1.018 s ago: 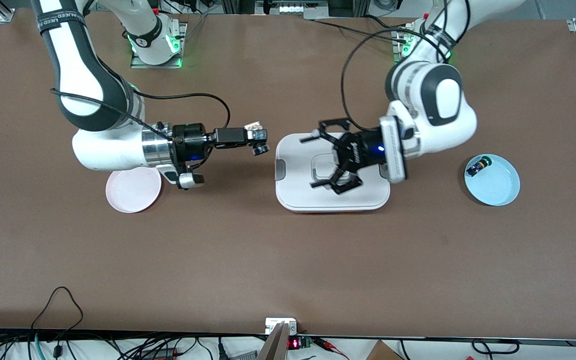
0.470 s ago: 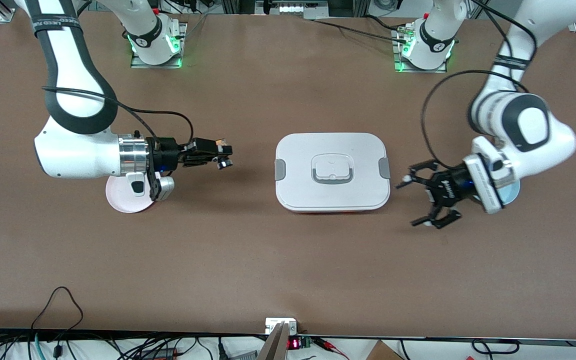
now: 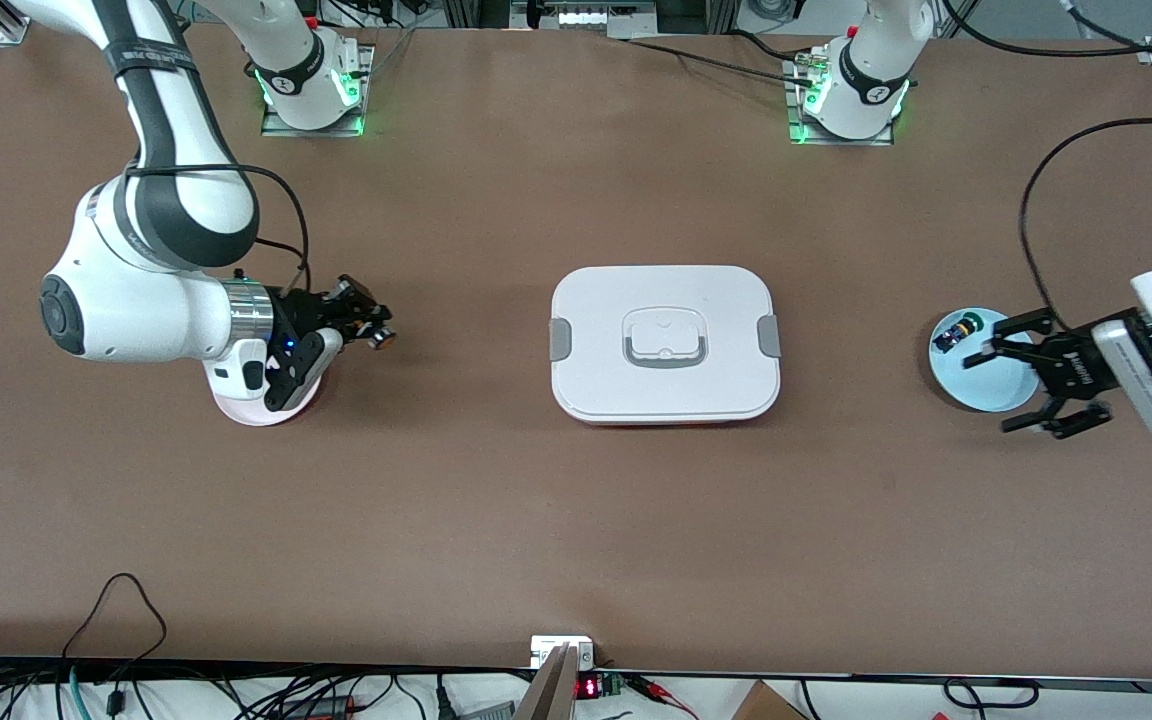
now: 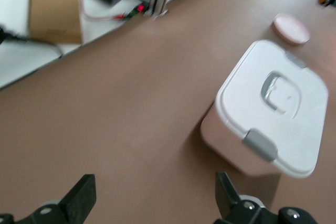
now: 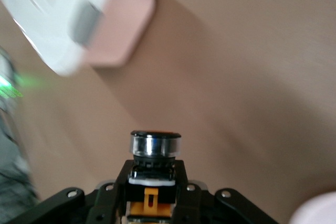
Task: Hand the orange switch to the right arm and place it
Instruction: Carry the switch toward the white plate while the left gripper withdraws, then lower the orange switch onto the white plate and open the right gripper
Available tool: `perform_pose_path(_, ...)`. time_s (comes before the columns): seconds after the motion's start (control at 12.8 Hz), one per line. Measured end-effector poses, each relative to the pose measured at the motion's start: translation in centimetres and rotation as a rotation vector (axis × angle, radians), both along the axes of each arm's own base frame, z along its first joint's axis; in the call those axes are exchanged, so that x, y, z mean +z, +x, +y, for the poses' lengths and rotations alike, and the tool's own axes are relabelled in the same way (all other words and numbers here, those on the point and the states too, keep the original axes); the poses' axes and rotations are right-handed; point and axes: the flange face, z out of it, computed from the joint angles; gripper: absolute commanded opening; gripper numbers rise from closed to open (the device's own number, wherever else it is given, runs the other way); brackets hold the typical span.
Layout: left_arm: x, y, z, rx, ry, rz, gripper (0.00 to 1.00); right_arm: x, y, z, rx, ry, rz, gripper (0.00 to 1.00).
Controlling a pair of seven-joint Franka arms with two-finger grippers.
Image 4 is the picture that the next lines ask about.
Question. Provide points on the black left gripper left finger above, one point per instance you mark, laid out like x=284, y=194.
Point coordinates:
x=76, y=203

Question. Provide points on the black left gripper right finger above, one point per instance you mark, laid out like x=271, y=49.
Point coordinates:
x=227, y=203

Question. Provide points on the white lidded storage box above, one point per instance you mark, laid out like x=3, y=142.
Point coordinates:
x=236, y=103

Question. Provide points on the pink round plate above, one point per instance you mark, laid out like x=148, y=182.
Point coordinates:
x=290, y=28

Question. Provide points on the brown cardboard box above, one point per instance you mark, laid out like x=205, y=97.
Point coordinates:
x=52, y=9

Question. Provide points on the red digit display module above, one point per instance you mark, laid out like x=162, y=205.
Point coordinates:
x=140, y=8

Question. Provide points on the white post bracket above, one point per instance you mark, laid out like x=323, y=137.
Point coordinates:
x=160, y=16

